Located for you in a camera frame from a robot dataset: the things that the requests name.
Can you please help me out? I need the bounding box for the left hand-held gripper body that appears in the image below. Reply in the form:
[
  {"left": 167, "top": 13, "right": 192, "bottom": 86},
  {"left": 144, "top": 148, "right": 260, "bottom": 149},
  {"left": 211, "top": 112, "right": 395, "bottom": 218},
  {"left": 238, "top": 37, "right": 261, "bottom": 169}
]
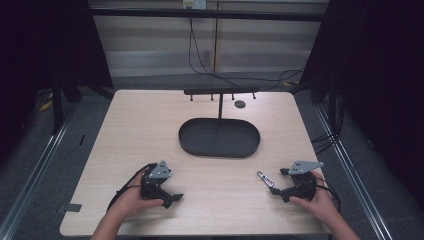
[{"left": 140, "top": 160, "right": 174, "bottom": 202}]

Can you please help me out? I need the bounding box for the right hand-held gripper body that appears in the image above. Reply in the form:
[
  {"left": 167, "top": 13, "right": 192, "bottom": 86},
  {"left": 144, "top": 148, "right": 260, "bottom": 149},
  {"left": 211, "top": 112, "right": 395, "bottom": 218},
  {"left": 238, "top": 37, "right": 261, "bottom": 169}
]
[{"left": 280, "top": 160, "right": 325, "bottom": 203}]

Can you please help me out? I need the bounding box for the silver carabiner keychain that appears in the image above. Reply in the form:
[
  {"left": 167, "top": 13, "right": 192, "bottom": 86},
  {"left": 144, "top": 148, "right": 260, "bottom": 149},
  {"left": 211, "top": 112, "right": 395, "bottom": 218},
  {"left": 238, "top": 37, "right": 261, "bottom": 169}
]
[{"left": 256, "top": 170, "right": 275, "bottom": 188}]

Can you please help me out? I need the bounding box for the person's right hand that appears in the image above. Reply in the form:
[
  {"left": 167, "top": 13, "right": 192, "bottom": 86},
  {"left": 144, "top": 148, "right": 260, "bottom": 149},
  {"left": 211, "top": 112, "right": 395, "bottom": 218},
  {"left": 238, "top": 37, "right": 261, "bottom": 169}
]
[{"left": 289, "top": 169, "right": 338, "bottom": 225}]

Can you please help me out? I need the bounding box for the person's left hand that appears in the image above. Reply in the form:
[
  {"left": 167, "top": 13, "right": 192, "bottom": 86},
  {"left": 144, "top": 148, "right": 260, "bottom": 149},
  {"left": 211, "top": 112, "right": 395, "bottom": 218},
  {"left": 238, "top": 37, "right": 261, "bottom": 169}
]
[{"left": 106, "top": 181, "right": 165, "bottom": 223}]

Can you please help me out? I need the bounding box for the black hook rack with tray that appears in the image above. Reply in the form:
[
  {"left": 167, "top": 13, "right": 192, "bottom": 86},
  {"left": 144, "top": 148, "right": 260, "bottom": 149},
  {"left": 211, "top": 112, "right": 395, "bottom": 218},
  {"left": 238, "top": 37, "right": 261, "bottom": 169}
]
[{"left": 177, "top": 86, "right": 261, "bottom": 159}]

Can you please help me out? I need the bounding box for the grey tape strip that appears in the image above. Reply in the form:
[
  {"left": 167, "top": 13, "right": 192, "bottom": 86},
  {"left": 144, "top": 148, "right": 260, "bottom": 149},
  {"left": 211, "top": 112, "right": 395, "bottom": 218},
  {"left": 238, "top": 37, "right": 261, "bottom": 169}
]
[{"left": 55, "top": 203, "right": 83, "bottom": 214}]

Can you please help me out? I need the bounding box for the black metal stand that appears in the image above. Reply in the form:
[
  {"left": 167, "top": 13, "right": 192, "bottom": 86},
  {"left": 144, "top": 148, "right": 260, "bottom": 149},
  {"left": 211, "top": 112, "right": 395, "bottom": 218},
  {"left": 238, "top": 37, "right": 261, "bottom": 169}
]
[{"left": 50, "top": 74, "right": 65, "bottom": 136}]

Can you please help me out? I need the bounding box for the black curtain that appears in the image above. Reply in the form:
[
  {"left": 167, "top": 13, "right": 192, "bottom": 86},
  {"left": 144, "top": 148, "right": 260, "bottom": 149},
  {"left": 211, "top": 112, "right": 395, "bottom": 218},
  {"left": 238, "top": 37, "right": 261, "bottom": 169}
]
[
  {"left": 293, "top": 0, "right": 424, "bottom": 204},
  {"left": 0, "top": 0, "right": 115, "bottom": 164}
]

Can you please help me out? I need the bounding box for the yellow floor marker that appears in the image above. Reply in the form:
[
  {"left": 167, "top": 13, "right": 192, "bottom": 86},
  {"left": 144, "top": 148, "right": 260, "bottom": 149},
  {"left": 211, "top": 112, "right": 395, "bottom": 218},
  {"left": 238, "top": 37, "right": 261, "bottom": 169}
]
[{"left": 37, "top": 92, "right": 54, "bottom": 113}]

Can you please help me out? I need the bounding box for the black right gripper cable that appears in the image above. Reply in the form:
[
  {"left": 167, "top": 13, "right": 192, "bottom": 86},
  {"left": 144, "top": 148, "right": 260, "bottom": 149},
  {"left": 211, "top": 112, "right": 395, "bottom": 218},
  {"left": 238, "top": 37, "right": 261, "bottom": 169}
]
[{"left": 314, "top": 176, "right": 343, "bottom": 213}]

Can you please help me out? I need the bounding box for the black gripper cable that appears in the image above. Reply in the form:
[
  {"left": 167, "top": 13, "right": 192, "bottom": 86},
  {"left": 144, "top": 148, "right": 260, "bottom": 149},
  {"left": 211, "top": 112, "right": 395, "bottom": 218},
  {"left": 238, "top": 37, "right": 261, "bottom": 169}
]
[
  {"left": 314, "top": 176, "right": 343, "bottom": 213},
  {"left": 106, "top": 162, "right": 158, "bottom": 213}
]

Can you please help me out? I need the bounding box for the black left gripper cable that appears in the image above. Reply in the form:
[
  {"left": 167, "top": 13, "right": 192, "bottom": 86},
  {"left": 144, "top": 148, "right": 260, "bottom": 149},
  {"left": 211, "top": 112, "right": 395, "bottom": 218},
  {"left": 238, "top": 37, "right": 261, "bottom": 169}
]
[{"left": 106, "top": 162, "right": 158, "bottom": 213}]

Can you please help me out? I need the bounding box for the aluminium floor rail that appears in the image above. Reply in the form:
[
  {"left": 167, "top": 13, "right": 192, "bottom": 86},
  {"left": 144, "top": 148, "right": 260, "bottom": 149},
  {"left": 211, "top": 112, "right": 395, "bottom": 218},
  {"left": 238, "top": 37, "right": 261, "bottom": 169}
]
[
  {"left": 314, "top": 103, "right": 396, "bottom": 240},
  {"left": 0, "top": 104, "right": 80, "bottom": 240}
]

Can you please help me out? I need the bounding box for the black cable bundle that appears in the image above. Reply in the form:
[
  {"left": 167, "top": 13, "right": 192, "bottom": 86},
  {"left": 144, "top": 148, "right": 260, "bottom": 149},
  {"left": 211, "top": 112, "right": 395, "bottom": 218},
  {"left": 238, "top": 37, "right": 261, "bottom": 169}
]
[{"left": 310, "top": 88, "right": 346, "bottom": 155}]

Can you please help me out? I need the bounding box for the black hanging wall cable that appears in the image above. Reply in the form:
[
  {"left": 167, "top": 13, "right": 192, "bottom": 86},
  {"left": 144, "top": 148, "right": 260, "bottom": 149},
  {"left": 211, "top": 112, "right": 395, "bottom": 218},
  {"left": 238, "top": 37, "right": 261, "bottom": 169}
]
[{"left": 187, "top": 16, "right": 306, "bottom": 92}]

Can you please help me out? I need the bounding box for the black horizontal frame bar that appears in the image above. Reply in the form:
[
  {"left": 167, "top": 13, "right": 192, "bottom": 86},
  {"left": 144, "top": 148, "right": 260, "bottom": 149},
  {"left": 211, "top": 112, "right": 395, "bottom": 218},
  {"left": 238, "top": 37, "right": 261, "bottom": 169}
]
[{"left": 89, "top": 7, "right": 327, "bottom": 23}]

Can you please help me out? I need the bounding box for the white wall outlet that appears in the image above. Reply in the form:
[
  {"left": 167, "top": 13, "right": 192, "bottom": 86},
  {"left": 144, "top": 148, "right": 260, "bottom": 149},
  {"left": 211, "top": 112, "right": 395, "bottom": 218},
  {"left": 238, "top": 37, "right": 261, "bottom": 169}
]
[{"left": 182, "top": 0, "right": 208, "bottom": 10}]

